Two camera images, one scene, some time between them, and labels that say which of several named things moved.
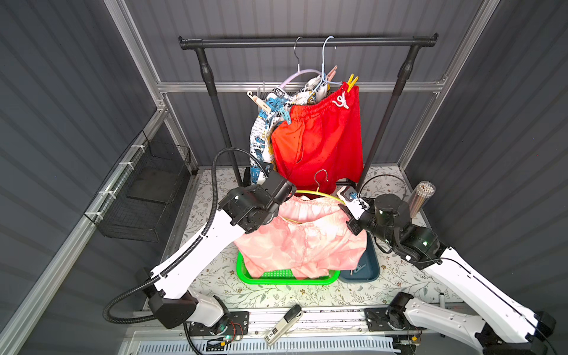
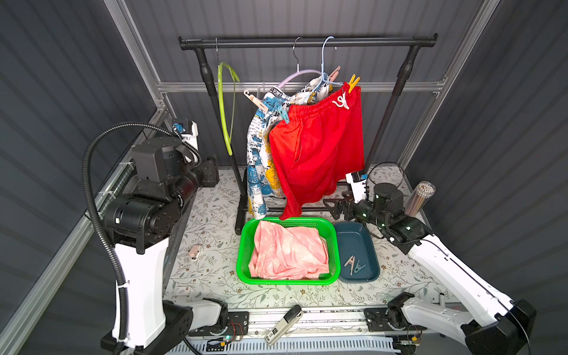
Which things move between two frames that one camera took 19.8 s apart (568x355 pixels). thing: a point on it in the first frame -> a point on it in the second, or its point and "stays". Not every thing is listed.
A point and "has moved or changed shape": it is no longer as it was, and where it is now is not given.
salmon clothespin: (330, 76) stays
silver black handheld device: (288, 321) stays
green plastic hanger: (315, 191) -> (226, 79)
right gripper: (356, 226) -> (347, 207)
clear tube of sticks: (423, 193) stays
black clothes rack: (413, 41) stays
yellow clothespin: (351, 82) stays
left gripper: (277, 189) -> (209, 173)
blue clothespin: (285, 115) stays
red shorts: (322, 144) stays
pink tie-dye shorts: (310, 234) has moved or changed shape
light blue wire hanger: (322, 71) stays
